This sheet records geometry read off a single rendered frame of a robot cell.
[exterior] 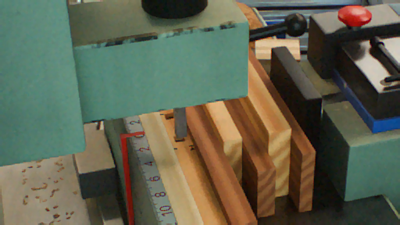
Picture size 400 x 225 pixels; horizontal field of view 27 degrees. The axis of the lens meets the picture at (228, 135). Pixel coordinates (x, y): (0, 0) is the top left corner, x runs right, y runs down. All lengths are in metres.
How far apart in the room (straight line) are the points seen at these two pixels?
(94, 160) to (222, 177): 0.22
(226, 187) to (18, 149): 0.17
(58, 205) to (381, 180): 0.35
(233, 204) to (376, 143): 0.13
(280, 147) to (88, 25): 0.19
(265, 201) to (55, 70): 0.22
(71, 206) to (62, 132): 0.29
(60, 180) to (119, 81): 0.31
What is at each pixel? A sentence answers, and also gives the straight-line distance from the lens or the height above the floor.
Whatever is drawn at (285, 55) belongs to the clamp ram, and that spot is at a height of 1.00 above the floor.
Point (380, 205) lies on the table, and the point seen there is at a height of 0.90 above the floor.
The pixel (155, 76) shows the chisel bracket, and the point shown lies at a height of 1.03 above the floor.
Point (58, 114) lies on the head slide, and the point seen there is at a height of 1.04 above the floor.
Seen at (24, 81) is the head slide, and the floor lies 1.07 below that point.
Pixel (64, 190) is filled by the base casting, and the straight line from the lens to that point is 0.89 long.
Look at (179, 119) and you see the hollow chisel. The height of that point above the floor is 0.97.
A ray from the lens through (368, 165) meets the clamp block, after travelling 0.70.
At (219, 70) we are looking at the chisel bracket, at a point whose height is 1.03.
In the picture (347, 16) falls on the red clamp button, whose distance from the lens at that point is 0.73.
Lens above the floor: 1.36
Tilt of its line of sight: 36 degrees down
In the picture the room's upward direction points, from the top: straight up
